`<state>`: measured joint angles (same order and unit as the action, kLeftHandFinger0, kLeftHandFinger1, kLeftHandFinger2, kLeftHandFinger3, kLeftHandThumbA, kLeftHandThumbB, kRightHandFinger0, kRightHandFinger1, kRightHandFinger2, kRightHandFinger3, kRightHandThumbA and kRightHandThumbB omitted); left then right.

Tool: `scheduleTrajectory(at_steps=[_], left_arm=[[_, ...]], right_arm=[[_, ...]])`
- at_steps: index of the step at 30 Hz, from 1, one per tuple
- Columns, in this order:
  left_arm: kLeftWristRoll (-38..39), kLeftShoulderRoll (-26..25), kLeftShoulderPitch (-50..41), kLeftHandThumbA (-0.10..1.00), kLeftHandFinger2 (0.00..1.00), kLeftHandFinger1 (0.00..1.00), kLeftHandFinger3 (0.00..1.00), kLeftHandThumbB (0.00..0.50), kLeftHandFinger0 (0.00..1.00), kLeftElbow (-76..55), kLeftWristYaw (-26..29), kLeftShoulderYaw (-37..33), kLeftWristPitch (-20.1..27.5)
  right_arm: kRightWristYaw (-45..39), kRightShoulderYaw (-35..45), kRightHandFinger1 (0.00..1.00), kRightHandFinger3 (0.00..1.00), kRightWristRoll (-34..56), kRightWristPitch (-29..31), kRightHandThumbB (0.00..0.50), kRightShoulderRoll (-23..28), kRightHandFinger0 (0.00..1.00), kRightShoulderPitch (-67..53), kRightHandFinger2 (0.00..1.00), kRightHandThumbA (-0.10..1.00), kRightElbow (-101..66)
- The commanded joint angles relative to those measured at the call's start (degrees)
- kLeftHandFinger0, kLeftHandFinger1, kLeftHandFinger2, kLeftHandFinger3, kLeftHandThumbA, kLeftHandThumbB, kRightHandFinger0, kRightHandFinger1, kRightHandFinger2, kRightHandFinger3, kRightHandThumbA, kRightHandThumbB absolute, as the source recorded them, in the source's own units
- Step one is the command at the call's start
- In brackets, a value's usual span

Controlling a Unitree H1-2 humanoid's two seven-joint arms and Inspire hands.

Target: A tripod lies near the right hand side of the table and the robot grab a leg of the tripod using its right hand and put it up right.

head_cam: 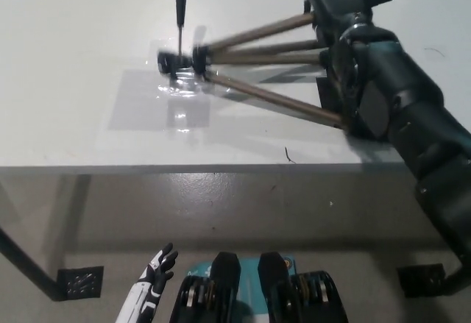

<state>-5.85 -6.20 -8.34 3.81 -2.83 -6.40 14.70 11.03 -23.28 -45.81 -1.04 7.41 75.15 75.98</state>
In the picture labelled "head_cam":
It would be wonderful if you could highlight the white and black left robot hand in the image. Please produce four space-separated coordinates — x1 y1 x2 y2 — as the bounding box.
116 242 179 323

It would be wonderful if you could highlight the black metal table leg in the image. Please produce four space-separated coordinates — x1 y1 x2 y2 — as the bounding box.
0 225 62 302

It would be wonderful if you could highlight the bronze and black camera tripod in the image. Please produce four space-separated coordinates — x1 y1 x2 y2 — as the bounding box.
157 0 419 132

